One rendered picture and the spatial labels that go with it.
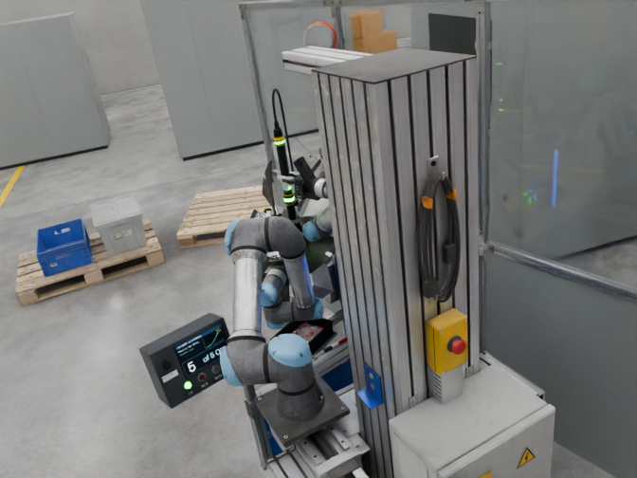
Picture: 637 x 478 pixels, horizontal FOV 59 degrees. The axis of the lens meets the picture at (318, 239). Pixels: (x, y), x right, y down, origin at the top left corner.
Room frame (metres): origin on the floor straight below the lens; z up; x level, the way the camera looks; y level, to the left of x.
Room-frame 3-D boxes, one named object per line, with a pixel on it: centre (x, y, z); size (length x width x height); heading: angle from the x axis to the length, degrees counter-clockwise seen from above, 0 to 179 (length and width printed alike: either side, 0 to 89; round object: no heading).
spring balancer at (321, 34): (2.86, -0.15, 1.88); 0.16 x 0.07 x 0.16; 70
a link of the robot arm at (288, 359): (1.32, 0.14, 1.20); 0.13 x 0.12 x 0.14; 83
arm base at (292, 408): (1.32, 0.13, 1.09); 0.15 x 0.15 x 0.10
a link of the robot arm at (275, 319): (1.78, 0.19, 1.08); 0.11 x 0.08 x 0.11; 83
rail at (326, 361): (1.83, -0.03, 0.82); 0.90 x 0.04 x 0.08; 125
